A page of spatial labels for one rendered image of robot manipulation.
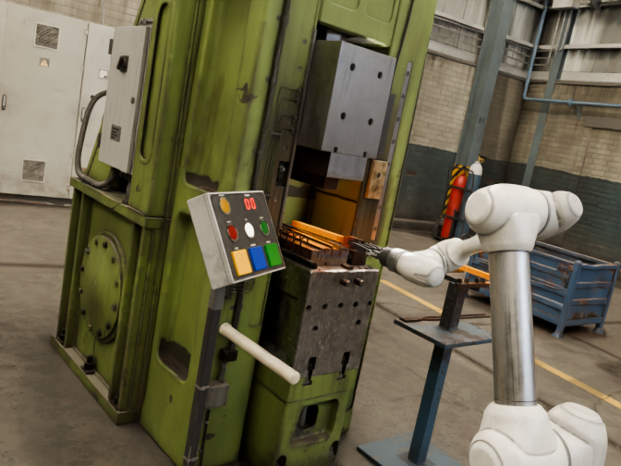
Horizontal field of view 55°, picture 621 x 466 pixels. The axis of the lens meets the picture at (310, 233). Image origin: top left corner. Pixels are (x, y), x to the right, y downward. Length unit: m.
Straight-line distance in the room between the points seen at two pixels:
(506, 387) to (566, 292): 4.35
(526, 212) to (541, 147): 9.93
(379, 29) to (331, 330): 1.24
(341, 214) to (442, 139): 8.06
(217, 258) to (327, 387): 0.99
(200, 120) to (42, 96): 4.90
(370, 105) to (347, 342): 0.97
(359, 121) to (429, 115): 8.11
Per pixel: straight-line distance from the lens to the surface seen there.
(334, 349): 2.52
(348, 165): 2.36
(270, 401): 2.57
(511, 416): 1.56
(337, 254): 2.43
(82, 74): 7.42
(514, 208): 1.56
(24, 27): 7.31
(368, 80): 2.38
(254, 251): 1.91
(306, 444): 2.67
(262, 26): 2.24
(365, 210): 2.68
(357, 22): 2.51
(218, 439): 2.63
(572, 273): 5.87
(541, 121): 11.62
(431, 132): 10.53
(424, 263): 2.07
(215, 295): 2.01
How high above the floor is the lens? 1.45
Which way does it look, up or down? 10 degrees down
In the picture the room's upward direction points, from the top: 11 degrees clockwise
